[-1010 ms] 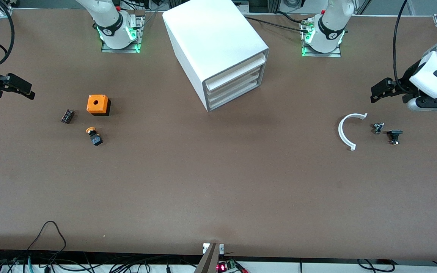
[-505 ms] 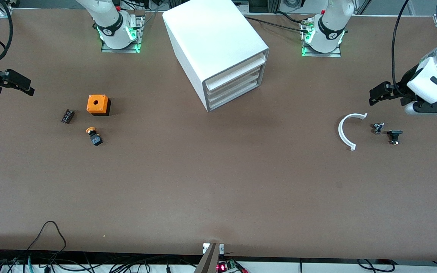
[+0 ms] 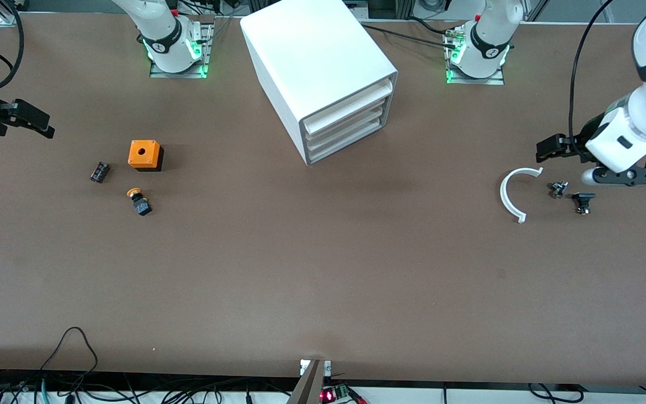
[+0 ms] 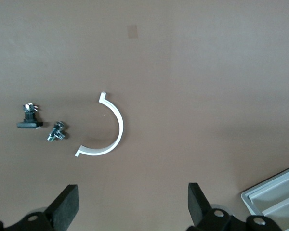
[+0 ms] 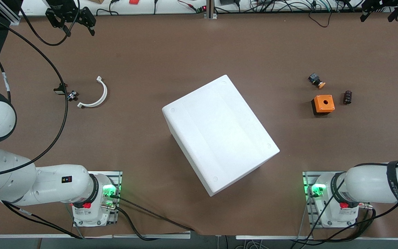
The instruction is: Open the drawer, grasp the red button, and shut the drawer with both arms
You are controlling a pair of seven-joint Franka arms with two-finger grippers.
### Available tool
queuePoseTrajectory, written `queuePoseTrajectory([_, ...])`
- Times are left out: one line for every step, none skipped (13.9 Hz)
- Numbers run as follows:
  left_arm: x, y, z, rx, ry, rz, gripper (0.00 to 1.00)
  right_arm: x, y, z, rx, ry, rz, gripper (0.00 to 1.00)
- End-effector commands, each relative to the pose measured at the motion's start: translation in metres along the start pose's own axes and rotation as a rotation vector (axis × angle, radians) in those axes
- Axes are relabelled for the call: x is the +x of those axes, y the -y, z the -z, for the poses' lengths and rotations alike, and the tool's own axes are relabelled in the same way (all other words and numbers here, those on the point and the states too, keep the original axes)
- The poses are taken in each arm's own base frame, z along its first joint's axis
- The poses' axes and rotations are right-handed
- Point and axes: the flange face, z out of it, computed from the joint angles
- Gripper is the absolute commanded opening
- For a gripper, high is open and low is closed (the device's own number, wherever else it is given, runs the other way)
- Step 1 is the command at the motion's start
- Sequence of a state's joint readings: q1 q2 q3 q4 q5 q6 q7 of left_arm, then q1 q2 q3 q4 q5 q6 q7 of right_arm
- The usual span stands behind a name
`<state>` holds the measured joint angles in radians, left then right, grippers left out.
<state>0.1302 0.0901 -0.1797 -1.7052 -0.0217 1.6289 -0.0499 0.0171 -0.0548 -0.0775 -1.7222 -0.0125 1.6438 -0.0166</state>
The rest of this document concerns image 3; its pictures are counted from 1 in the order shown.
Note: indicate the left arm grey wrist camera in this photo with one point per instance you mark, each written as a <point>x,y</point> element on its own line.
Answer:
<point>631,176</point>

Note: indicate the orange-capped black push button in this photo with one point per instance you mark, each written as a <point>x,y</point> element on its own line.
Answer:
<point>142,206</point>

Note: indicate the small black contact block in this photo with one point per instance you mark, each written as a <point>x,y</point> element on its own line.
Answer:
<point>100,172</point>

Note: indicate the small metal fitting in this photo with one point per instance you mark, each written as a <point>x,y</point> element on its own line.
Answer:
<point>558,189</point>

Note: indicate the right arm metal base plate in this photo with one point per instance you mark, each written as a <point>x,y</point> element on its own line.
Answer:
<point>206,62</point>

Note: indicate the white curved plastic bracket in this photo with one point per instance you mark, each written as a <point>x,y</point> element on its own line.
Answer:
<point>503,193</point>

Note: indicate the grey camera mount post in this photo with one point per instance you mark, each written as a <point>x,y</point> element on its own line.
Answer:
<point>309,387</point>

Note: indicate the small black clamp part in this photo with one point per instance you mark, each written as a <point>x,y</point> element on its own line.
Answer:
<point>583,197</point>

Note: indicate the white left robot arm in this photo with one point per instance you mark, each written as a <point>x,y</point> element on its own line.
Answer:
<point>631,129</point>

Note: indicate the white drawer cabinet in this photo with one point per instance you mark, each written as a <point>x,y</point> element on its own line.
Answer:
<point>312,56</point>

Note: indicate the circuit board with red light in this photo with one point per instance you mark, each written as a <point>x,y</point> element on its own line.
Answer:
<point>334,394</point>

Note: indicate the white mount bracket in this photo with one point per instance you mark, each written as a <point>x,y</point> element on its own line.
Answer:
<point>327,367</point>

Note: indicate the aluminium frame profile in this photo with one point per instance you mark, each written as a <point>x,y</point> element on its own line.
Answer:
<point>6,17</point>

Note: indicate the orange button enclosure box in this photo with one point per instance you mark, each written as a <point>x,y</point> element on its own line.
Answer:
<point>143,152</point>

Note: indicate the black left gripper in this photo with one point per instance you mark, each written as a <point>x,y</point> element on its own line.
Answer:
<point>588,134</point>

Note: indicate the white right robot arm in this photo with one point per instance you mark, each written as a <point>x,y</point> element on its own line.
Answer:
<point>160,28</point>

